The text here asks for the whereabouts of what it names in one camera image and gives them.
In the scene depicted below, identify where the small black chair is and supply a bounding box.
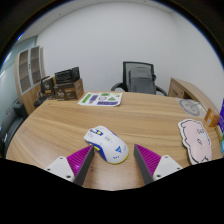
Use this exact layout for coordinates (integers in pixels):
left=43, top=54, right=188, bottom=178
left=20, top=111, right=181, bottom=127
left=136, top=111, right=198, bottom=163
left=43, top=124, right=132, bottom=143
left=33, top=77, right=51, bottom=108

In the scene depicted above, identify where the white blue yellow computer mouse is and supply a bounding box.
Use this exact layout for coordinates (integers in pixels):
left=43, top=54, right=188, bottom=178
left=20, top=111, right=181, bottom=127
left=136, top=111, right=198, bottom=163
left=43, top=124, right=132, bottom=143
left=83, top=125, right=130, bottom=165

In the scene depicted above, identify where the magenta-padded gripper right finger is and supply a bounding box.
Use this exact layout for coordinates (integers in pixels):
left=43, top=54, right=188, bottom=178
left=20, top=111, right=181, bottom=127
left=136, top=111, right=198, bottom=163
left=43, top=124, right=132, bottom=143
left=133, top=143, right=184, bottom=185

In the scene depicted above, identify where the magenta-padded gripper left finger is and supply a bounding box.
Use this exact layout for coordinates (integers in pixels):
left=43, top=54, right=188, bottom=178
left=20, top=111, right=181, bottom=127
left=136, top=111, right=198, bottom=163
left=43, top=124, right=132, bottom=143
left=44, top=144, right=96, bottom=187

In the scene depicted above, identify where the wooden shelf unit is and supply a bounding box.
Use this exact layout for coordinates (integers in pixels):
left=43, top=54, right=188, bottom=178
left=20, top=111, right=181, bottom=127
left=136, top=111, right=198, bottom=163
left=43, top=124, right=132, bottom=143
left=13, top=45, right=46, bottom=116

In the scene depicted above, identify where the grey backpack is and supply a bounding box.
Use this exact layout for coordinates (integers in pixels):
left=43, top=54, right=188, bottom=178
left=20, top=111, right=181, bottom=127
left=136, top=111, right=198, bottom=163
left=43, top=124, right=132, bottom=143
left=128, top=66, right=157, bottom=95

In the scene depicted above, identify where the wooden side cabinet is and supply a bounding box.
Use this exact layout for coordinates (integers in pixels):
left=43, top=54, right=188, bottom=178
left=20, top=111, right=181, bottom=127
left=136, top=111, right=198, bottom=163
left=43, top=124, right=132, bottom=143
left=167, top=77, right=224, bottom=114

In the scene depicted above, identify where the black sofa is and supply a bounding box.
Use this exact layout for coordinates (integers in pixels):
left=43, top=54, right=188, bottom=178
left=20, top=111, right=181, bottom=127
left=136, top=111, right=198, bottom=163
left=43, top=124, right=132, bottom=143
left=0, top=101, right=29, bottom=158

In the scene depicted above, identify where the black mesh office chair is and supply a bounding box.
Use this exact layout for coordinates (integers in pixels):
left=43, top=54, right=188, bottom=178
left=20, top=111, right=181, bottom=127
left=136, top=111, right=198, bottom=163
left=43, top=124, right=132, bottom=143
left=110, top=61, right=168, bottom=97

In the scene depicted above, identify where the green purple sticker sheet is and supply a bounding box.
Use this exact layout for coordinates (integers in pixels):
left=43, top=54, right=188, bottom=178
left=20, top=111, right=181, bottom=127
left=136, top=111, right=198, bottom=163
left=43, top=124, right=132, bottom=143
left=77, top=91, right=123, bottom=108

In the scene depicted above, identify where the small brown black carton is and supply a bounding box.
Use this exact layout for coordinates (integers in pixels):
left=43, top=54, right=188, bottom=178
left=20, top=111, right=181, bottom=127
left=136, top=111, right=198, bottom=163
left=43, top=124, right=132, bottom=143
left=41, top=75, right=56, bottom=100

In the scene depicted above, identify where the large brown cardboard carton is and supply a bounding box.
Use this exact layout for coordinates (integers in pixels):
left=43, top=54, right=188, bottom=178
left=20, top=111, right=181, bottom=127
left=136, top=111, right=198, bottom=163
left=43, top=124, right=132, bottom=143
left=53, top=78, right=85, bottom=102

